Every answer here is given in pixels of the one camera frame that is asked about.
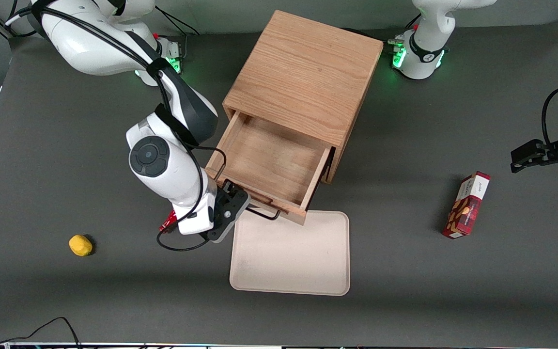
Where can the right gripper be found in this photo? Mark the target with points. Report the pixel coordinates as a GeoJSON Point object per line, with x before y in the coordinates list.
{"type": "Point", "coordinates": [232, 190]}

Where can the beige rectangular tray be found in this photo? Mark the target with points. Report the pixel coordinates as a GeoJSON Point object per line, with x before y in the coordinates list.
{"type": "Point", "coordinates": [291, 254]}

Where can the wooden drawer cabinet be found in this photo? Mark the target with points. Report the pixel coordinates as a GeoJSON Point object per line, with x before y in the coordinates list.
{"type": "Point", "coordinates": [303, 72]}

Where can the red plaid cookie box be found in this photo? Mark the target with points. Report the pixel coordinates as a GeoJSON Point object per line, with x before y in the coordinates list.
{"type": "Point", "coordinates": [468, 206]}

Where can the yellow lemon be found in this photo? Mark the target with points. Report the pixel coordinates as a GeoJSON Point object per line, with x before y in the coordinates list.
{"type": "Point", "coordinates": [80, 245]}

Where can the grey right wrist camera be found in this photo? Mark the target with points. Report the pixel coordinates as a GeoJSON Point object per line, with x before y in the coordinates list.
{"type": "Point", "coordinates": [221, 236]}

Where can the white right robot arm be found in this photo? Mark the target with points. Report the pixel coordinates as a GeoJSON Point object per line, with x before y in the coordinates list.
{"type": "Point", "coordinates": [90, 48]}

